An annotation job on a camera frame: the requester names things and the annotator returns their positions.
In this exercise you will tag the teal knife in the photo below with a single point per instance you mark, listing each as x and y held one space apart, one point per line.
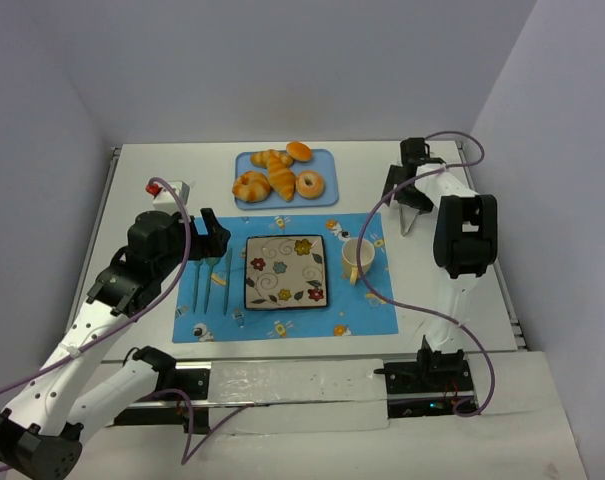
228 264

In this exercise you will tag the long striped croissant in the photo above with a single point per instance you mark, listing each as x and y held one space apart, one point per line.
281 178

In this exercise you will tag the teal fork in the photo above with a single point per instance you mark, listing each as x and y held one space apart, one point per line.
196 278

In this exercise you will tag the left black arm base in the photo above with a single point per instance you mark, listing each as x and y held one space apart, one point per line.
168 409

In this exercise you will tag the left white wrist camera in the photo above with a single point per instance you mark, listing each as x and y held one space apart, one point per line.
163 200

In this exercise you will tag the small croissant back left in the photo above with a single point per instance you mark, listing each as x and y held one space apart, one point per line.
260 158

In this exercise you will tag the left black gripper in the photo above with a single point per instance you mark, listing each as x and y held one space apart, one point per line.
210 234

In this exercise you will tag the blue cartoon placemat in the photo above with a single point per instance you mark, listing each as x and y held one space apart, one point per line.
354 310

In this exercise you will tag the light blue tray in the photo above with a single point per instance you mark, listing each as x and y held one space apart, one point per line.
323 163

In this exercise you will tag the square floral ceramic plate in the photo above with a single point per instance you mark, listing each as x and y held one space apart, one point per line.
285 272

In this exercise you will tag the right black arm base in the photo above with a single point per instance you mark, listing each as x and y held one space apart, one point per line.
434 384

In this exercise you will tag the round orange bun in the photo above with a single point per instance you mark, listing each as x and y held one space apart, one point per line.
299 151

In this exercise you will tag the round twisted bread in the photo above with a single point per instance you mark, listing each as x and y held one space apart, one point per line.
251 187

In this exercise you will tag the cream yellow mug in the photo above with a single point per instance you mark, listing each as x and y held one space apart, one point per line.
357 256

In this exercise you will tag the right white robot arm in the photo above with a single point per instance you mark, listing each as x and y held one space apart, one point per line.
465 239

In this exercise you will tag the glazed ring donut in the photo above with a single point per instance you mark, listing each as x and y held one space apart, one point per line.
310 184

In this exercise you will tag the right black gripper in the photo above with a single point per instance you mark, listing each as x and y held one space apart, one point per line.
409 195

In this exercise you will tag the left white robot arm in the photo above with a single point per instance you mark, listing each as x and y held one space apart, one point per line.
44 428

